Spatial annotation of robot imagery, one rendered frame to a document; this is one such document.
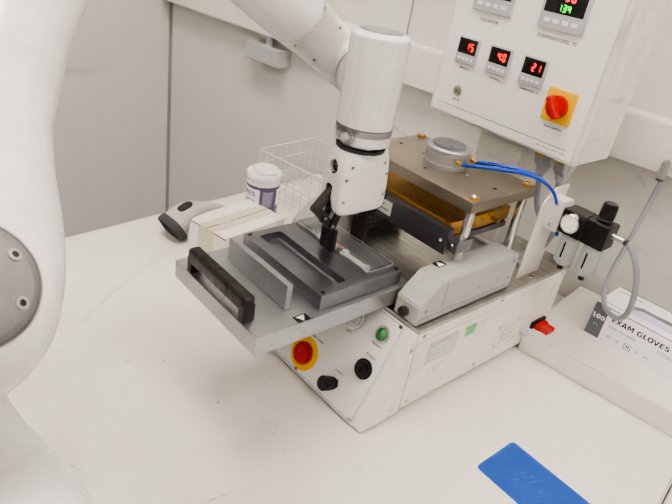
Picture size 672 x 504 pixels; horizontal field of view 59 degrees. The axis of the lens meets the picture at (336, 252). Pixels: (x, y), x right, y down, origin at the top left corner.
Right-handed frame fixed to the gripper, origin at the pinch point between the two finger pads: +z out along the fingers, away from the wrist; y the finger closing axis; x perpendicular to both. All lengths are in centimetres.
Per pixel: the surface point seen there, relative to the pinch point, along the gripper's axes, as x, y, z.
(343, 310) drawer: -11.1, -8.6, 5.0
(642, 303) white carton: -29, 61, 15
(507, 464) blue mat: -34.3, 10.6, 26.4
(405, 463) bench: -25.1, -3.4, 26.5
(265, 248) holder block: 4.5, -12.0, 2.1
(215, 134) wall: 127, 53, 33
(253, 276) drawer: 0.4, -16.7, 3.5
